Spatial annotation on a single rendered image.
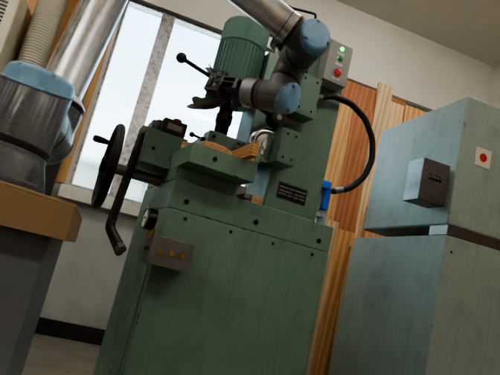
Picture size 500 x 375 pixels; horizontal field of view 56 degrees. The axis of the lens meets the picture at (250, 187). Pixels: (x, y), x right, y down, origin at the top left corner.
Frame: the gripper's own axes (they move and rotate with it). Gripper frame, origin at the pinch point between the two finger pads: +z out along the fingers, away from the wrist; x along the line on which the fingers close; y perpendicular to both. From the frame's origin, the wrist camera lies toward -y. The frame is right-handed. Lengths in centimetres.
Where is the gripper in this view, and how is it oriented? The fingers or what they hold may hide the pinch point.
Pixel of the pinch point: (196, 88)
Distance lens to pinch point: 160.5
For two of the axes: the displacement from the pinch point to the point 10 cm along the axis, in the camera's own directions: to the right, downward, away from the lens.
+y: -3.8, -3.9, -8.4
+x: -3.8, 8.9, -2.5
